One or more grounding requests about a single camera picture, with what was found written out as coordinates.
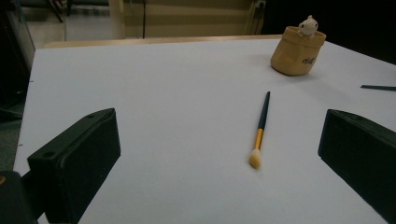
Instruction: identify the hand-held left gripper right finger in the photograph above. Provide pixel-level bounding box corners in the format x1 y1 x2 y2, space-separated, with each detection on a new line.
318 108 396 224

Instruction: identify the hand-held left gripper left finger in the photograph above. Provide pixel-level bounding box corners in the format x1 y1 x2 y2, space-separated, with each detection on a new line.
27 107 121 224

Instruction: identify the tan bag-shaped pen holder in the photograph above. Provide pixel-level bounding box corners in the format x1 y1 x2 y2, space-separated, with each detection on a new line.
270 14 328 77

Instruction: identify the dark equipment case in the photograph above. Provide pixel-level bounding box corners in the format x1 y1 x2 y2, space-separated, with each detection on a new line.
0 0 36 123

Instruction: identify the beige cabinet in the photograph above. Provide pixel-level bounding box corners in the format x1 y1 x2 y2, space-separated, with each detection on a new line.
107 0 266 39

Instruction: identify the black cable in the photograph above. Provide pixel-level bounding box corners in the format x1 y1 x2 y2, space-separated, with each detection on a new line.
141 0 148 39

